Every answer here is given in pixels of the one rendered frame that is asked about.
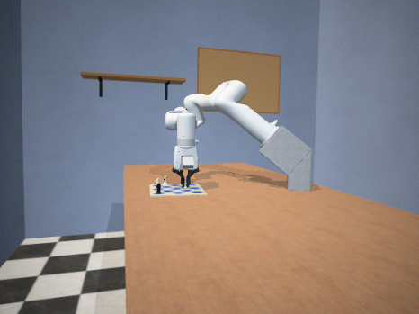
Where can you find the blue and cream chessboard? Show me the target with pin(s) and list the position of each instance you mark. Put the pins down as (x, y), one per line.
(168, 190)

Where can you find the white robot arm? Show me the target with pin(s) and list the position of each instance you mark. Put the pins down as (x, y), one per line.
(224, 99)

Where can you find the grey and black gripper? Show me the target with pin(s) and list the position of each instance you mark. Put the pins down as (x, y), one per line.
(180, 151)

